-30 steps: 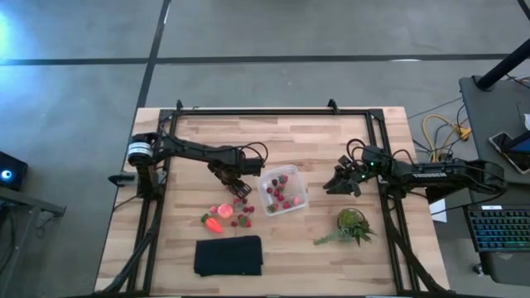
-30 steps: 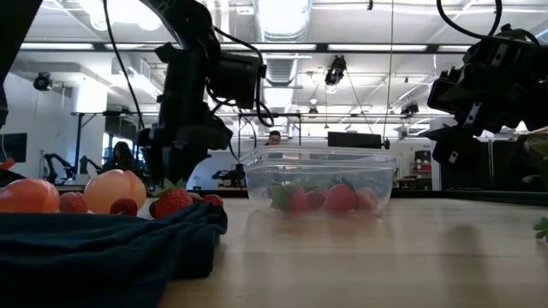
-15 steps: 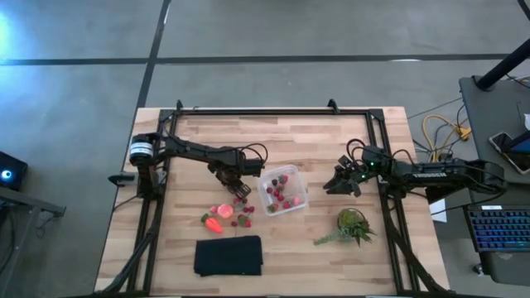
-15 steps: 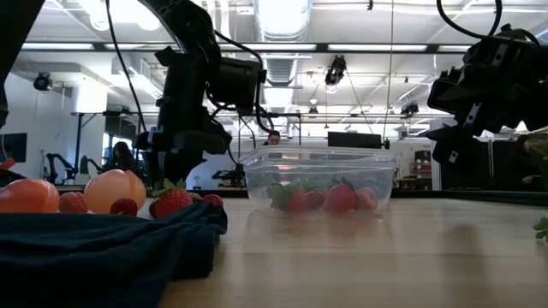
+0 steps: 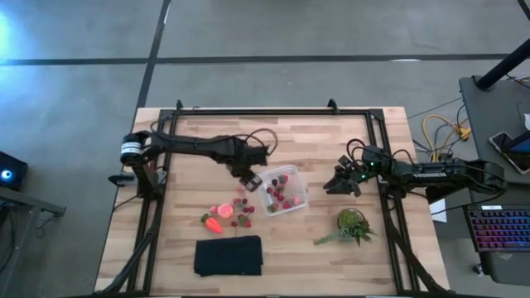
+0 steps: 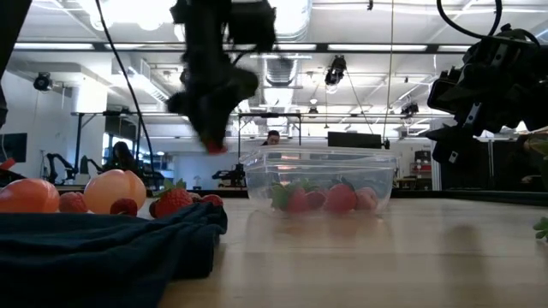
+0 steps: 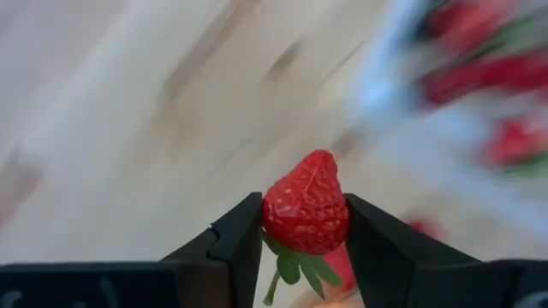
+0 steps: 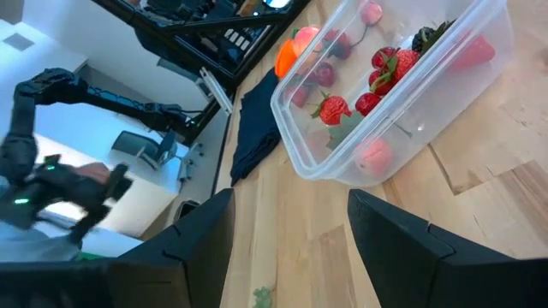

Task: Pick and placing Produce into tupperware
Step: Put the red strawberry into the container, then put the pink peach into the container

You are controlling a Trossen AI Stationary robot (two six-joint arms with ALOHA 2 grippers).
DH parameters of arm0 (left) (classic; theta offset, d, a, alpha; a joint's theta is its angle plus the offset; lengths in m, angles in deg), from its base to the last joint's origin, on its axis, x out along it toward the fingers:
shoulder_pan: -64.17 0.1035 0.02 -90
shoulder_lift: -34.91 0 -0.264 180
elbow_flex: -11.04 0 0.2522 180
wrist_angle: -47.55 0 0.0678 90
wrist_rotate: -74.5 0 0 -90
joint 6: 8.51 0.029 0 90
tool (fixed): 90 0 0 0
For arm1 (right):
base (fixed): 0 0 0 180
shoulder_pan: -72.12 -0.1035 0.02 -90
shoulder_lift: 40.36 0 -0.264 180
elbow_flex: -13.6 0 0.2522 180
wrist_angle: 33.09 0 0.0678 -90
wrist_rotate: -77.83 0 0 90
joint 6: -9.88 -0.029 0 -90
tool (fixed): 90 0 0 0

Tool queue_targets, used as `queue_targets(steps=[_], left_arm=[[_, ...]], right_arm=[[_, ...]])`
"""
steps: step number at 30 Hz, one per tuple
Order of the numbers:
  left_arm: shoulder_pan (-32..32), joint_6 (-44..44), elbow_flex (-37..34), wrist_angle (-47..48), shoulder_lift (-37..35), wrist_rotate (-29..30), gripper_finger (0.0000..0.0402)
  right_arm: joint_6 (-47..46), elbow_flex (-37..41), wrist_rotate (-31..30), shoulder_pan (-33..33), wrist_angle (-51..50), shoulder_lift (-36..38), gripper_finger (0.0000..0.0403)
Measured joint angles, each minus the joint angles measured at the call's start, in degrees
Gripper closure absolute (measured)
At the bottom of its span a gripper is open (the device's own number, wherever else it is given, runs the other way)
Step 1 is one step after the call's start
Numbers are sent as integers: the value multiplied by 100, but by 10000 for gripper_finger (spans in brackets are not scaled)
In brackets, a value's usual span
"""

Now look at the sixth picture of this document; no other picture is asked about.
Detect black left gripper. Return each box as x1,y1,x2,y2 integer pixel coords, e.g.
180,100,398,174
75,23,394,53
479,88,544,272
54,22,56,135
166,0,277,151

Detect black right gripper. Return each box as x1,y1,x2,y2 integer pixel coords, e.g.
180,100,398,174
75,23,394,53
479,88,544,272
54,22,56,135
426,27,548,166

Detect small red toy strawberry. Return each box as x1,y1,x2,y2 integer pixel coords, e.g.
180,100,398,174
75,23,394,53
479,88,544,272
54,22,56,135
204,139,229,156
200,192,226,207

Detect red leafy toy strawberry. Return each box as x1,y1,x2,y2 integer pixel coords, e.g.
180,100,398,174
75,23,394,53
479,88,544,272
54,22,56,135
148,179,196,220

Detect large red toy strawberry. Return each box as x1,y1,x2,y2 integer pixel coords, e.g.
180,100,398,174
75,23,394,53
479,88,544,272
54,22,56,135
269,181,327,214

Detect pink orange toy peach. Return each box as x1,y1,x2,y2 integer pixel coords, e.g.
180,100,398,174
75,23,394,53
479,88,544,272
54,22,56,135
83,169,147,216

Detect small dark red toy raspberry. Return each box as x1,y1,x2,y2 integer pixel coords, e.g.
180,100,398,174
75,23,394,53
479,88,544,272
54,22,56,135
110,198,139,217

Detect dark red toy strawberry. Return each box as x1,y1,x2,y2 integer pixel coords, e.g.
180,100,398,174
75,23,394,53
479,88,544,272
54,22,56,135
323,178,359,214

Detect small pink toy raspberry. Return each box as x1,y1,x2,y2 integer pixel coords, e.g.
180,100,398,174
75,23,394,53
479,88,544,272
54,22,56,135
58,192,90,215

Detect clear plastic tupperware container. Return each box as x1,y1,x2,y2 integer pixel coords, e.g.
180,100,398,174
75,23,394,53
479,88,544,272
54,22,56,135
239,147,399,215

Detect person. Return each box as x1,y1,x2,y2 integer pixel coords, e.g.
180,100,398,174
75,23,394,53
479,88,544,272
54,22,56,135
261,129,282,147
110,140,139,173

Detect black room partition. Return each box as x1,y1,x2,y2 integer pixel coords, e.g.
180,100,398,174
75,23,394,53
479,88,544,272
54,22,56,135
438,140,519,193

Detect black monitor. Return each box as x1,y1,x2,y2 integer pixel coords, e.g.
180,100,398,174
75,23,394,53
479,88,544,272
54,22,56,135
327,131,384,150

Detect dark folded cloth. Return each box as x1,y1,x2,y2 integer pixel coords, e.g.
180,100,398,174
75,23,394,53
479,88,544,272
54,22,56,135
0,203,229,308

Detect orange toy carrot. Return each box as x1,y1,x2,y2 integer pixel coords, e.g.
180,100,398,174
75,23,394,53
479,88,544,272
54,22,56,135
0,178,61,215

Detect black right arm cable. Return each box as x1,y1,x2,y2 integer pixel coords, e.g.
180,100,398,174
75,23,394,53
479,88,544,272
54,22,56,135
436,0,503,40

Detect black overhead camera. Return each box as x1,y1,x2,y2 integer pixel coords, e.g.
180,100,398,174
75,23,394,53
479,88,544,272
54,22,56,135
324,54,348,86

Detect silver ventilation duct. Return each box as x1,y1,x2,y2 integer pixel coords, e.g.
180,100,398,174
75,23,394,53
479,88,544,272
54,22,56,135
273,0,313,86

